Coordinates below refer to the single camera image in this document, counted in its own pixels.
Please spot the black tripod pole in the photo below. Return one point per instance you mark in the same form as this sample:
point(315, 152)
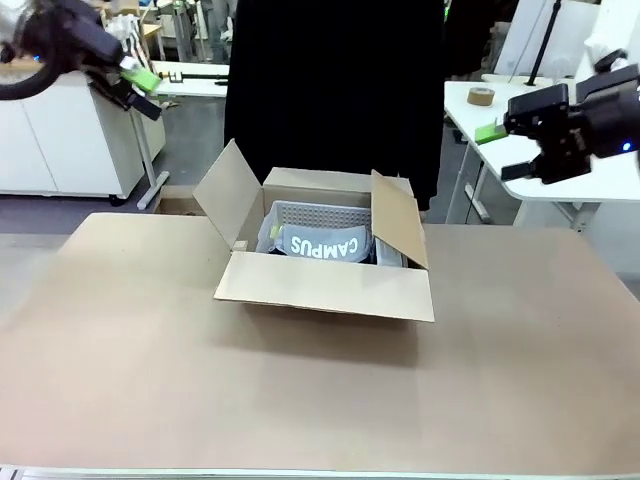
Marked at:
point(200, 77)

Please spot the grey plastic basket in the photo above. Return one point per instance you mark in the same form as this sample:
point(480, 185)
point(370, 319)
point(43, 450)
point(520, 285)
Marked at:
point(320, 215)

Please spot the person in grey trousers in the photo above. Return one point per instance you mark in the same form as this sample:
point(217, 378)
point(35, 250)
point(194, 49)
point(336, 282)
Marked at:
point(220, 30)

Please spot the black light stand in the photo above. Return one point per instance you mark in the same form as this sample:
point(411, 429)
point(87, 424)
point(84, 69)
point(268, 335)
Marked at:
point(545, 40)

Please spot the brown tape roll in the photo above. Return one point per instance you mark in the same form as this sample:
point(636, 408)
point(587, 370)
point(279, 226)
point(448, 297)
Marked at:
point(481, 96)

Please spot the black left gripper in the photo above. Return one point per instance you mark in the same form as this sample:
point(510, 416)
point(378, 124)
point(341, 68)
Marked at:
point(85, 35)

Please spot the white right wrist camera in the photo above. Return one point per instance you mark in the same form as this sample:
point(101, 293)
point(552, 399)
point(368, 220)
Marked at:
point(602, 52)

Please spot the grey cloth with CAMPUS print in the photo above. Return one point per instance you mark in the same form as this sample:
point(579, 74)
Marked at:
point(325, 245)

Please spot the white cabinet with wooden top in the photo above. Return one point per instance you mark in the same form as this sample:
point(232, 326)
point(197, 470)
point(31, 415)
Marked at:
point(60, 145)

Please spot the white table with grey legs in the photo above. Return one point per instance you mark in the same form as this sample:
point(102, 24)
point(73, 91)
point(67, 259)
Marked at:
point(195, 85)

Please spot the white panel board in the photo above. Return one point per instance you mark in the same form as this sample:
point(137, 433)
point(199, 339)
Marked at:
point(575, 35)

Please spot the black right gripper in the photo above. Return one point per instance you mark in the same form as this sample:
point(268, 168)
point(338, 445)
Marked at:
point(565, 135)

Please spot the brown cardboard box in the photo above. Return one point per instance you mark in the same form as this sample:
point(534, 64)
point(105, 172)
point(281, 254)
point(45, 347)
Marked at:
point(325, 285)

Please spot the person in black coat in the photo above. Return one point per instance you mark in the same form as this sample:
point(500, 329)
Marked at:
point(335, 85)

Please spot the small green item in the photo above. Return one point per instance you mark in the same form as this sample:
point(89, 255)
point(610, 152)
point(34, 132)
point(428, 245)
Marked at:
point(274, 231)

